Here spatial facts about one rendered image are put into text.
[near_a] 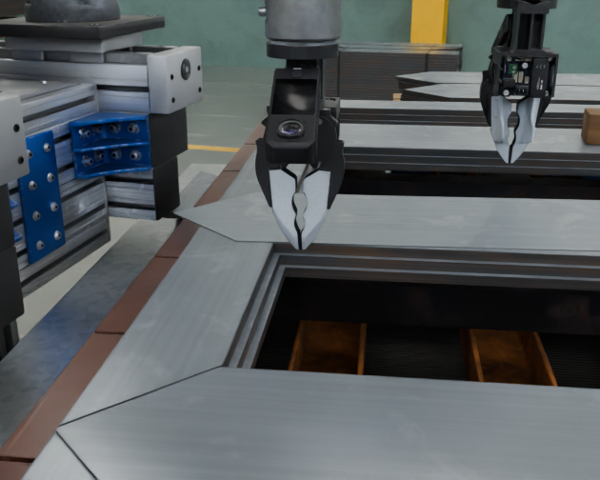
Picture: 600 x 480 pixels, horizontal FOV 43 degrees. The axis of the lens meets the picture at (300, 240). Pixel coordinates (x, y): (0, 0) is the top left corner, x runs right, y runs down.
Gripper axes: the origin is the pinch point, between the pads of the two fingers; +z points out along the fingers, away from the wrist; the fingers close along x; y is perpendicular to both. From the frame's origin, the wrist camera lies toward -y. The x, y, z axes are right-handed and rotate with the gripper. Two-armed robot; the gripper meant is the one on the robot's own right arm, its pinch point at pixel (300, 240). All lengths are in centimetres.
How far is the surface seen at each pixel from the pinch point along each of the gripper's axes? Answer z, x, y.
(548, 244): 0.8, -26.1, 3.8
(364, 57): 35, 9, 457
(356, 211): 0.7, -5.4, 12.3
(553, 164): 2, -35, 45
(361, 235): 0.7, -6.3, 4.1
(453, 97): 0, -23, 92
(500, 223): 0.7, -22.0, 10.2
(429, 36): 42, -45, 686
